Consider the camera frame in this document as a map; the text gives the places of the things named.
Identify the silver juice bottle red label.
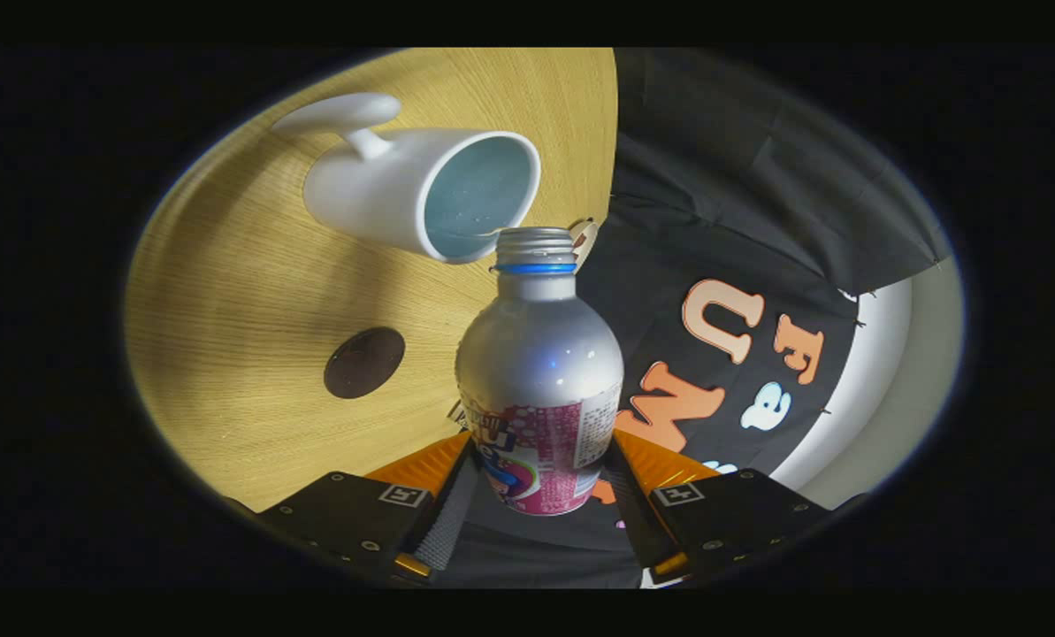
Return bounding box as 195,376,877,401
455,226,625,517

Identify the dark round coaster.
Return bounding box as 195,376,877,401
324,326,407,400

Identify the wooden table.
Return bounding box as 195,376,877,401
125,49,620,514

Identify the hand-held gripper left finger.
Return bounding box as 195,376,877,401
253,431,479,587

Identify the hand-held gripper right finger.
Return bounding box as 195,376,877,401
602,429,833,580

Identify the white cup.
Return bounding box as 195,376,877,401
271,92,543,265

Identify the white round plate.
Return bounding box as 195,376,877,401
568,219,600,272

